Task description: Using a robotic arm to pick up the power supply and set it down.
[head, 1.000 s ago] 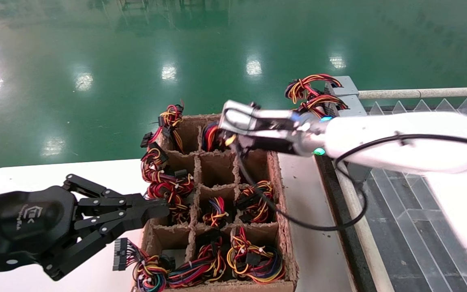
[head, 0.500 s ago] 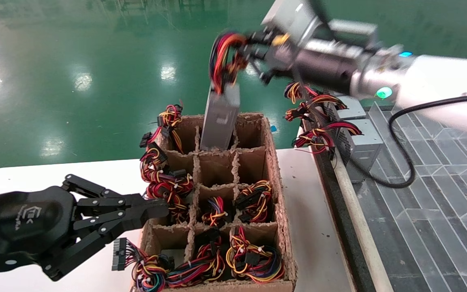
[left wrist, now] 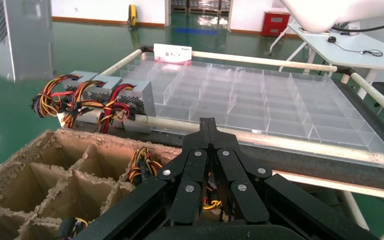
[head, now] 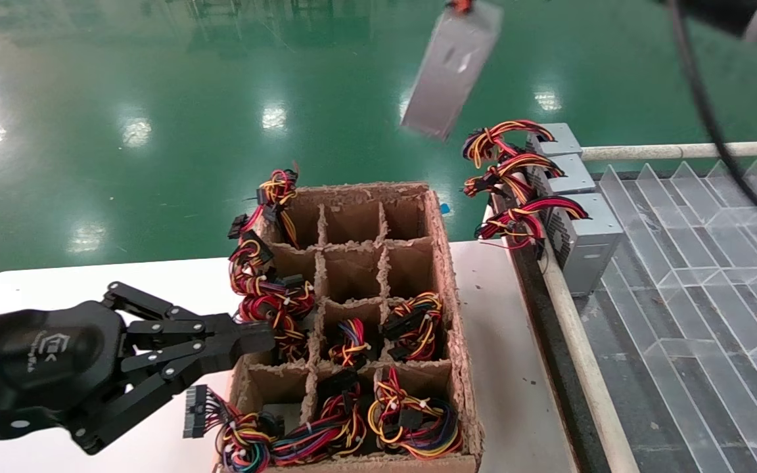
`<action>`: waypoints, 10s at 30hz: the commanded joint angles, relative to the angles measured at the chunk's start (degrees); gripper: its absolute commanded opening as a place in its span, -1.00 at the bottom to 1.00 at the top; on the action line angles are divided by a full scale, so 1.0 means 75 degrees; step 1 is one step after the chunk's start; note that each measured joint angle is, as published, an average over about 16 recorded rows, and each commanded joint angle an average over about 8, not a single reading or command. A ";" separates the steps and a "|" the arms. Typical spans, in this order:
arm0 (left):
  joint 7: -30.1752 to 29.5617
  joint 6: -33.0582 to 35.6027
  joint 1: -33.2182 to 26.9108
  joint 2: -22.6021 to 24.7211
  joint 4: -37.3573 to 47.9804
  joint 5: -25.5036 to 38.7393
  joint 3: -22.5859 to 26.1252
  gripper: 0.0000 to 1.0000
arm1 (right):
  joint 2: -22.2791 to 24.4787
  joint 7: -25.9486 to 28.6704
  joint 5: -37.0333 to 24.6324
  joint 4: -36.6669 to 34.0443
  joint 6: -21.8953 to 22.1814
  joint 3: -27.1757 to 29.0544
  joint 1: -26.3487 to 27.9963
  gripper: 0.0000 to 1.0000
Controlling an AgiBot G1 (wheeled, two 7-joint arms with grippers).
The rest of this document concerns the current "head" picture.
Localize wire harness with black connector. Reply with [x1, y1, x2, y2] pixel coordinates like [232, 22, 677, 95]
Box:
[183, 384, 284, 472]

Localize coloured wire bundle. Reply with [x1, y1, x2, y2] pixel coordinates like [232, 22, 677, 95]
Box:
[257, 164, 300, 247]
[234, 273, 317, 362]

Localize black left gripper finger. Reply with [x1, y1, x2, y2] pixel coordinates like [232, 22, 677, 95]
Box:
[103, 281, 277, 344]

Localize conveyor with clear dividers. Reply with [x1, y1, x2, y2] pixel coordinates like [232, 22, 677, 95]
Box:
[484, 141, 757, 473]

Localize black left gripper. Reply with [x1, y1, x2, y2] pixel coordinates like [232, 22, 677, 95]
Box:
[0, 301, 275, 455]

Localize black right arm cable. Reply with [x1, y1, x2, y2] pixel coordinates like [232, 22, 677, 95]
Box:
[668, 0, 757, 229]

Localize right coloured wire bundle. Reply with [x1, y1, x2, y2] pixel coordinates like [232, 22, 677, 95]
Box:
[257, 164, 300, 247]

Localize white conveyor rail pipe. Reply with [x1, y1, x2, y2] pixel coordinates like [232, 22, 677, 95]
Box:
[581, 141, 757, 162]
[489, 197, 640, 473]

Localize brown cardboard divider box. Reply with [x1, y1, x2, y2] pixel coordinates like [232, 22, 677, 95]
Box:
[218, 182, 484, 473]

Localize grey power supply with wires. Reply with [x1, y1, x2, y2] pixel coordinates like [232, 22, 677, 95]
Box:
[463, 152, 596, 204]
[474, 192, 624, 298]
[270, 371, 367, 464]
[400, 0, 504, 142]
[463, 120, 583, 168]
[380, 292, 445, 362]
[327, 317, 373, 367]
[226, 214, 281, 296]
[367, 367, 463, 459]

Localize middle coloured wire bundle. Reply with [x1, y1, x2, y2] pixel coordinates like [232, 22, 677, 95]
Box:
[234, 273, 317, 362]

